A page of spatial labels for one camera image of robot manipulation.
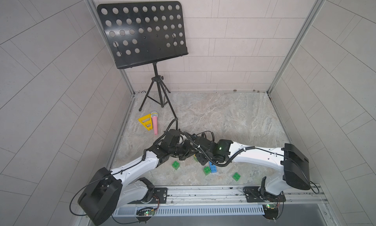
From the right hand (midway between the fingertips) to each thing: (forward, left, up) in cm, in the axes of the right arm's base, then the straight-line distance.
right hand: (198, 156), depth 78 cm
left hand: (+1, -1, +4) cm, 4 cm away
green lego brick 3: (-4, +2, +10) cm, 11 cm away
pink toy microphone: (+31, +28, -1) cm, 41 cm away
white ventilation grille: (-23, +5, -6) cm, 24 cm away
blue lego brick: (-5, -8, -5) cm, 11 cm away
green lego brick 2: (-10, -20, -6) cm, 23 cm away
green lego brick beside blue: (-7, -4, -3) cm, 8 cm away
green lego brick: (-3, +12, -2) cm, 13 cm away
